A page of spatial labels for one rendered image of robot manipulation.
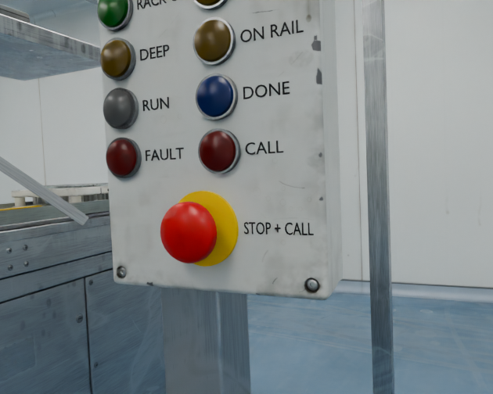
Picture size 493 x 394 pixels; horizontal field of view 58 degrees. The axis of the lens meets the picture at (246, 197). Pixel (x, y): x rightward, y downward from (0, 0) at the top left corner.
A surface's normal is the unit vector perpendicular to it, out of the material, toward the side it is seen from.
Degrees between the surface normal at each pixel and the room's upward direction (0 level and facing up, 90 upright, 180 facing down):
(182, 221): 86
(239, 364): 90
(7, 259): 90
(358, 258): 90
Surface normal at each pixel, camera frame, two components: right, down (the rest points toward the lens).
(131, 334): 0.91, -0.01
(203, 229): 0.00, -0.06
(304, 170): -0.41, 0.07
